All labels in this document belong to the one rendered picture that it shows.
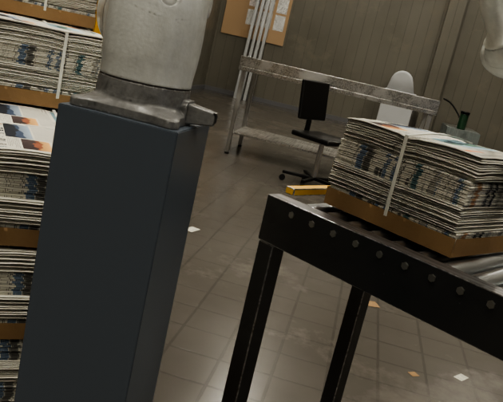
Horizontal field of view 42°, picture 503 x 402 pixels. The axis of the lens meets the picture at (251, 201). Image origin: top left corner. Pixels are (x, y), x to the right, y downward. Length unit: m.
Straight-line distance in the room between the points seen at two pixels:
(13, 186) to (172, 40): 0.61
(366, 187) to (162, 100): 0.68
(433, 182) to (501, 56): 0.33
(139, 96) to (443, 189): 0.72
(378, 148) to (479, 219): 0.28
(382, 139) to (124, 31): 0.74
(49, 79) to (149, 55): 1.03
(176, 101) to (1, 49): 1.02
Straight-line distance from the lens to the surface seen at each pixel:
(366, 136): 1.60
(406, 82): 12.52
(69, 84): 2.06
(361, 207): 1.59
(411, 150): 1.53
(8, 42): 2.02
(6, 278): 1.59
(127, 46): 1.05
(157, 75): 1.05
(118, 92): 1.06
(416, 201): 1.51
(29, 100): 2.05
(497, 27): 1.59
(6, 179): 1.51
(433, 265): 1.40
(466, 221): 1.48
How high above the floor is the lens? 1.16
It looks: 14 degrees down
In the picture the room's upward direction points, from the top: 13 degrees clockwise
